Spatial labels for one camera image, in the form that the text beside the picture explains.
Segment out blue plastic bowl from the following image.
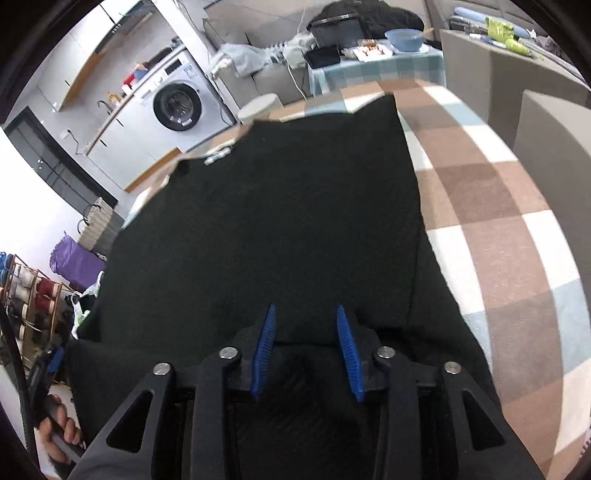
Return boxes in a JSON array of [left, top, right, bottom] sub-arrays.
[[385, 29, 424, 53]]

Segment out white base cabinet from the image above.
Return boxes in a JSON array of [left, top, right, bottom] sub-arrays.
[[88, 85, 181, 190]]

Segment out plaid checkered blanket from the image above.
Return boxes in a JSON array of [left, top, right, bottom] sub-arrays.
[[121, 79, 591, 480]]

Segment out grey sofa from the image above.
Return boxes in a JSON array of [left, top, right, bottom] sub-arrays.
[[202, 0, 445, 107]]

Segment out black plastic tray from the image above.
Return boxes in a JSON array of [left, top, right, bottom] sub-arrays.
[[304, 45, 341, 69]]

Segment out black knit sweater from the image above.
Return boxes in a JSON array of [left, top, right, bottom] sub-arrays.
[[66, 95, 496, 479]]

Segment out black jacket on sofa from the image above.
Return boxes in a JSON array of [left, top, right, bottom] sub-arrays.
[[307, 0, 425, 38]]

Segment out wooden shoe rack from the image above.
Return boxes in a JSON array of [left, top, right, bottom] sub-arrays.
[[1, 252, 76, 373]]

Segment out person's left hand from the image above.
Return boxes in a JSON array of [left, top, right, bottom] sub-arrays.
[[38, 394, 82, 465]]

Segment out light grey crumpled clothes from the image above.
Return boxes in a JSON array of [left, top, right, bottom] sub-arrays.
[[207, 33, 317, 78]]

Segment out green cloth item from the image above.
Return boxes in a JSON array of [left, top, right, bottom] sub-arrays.
[[486, 17, 531, 56]]

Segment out small table checkered cloth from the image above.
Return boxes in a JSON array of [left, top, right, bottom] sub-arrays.
[[308, 44, 447, 96]]

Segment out purple bag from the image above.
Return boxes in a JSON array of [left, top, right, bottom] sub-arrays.
[[49, 234, 105, 292]]

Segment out woven laundry basket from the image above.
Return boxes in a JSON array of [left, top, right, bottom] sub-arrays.
[[77, 197, 124, 259]]

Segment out white washing machine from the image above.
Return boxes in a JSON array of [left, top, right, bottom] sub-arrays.
[[128, 47, 235, 159]]

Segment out white round stool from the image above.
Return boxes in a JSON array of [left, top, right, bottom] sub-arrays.
[[238, 93, 283, 125]]

